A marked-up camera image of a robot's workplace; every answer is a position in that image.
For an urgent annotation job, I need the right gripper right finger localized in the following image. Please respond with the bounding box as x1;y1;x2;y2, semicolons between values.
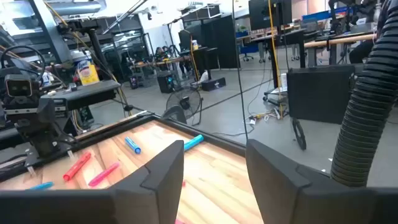
247;139;398;224

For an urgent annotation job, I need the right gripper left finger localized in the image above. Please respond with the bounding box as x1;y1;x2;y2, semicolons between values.
0;140;185;224

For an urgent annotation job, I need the light blue marker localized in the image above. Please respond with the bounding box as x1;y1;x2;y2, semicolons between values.
183;134;205;152
27;181;55;191

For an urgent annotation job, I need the red marker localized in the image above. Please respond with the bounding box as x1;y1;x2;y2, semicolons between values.
62;151;93;182

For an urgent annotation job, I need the grey desk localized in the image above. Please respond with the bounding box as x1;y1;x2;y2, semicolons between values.
40;79;122;111

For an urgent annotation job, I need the yellow disinfectant wipes canister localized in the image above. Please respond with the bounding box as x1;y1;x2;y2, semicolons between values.
70;49;100;86

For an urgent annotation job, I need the black floor fan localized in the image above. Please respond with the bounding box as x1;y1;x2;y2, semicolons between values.
160;85;205;127

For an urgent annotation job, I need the black cabinet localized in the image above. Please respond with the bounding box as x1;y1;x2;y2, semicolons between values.
286;63;357;125

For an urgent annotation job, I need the black computer tower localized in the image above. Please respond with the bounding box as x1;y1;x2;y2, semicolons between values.
156;70;178;94

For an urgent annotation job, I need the black floor box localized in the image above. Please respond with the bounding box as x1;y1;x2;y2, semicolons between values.
200;77;227;92

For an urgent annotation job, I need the wood top table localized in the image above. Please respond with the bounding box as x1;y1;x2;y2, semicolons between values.
303;32;379;68

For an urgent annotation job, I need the black monitor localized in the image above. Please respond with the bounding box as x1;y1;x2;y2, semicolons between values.
248;0;293;31

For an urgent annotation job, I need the black cable coil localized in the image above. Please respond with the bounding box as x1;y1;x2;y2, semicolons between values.
291;117;308;151

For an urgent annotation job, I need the white cable bundle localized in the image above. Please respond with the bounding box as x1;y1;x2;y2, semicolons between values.
243;107;282;126

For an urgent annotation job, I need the black aluminium rig frame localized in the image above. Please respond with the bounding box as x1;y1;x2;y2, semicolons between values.
0;0;249;156

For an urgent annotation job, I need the thin black hanging cable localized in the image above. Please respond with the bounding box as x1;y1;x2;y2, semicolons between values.
231;0;249;141

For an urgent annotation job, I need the yellow hanging cable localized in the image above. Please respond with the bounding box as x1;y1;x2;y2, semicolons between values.
267;0;284;119

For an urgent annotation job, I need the black partition wall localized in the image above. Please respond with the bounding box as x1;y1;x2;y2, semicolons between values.
178;14;239;71

